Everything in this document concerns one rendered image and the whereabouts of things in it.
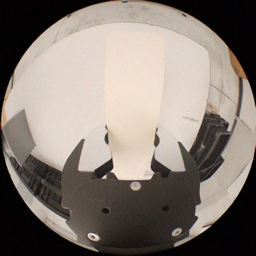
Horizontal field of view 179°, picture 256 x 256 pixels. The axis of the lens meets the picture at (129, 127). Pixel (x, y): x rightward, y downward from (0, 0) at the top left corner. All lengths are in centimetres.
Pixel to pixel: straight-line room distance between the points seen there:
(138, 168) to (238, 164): 262
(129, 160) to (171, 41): 23
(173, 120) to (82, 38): 25
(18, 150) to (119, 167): 40
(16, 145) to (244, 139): 296
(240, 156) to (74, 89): 273
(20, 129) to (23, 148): 8
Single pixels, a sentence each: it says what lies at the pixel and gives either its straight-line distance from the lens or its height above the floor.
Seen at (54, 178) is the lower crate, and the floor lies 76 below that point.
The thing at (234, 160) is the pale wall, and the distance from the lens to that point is 272.
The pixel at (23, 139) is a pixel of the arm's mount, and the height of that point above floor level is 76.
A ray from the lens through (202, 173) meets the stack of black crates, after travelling 129.
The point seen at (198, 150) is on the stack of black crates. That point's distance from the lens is 76.
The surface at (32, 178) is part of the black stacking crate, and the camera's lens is 58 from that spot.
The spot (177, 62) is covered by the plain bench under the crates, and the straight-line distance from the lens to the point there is 18.
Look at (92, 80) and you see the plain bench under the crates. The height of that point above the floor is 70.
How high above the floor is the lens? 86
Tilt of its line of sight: 60 degrees down
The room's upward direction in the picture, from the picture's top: 180 degrees clockwise
